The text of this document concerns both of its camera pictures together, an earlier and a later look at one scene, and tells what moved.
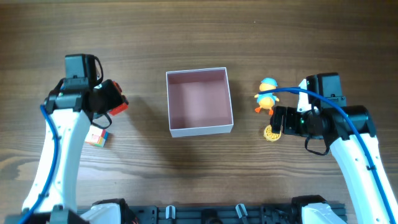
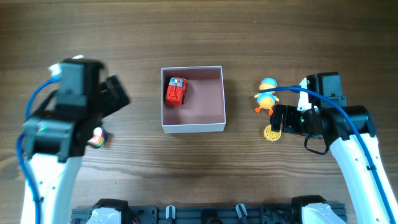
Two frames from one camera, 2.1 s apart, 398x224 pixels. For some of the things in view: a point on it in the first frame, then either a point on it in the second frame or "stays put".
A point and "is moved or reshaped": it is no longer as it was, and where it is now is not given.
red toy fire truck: [120, 108] is moved or reshaped
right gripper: [280, 120] stays put
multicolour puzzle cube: [96, 137] stays put
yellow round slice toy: [270, 136] stays put
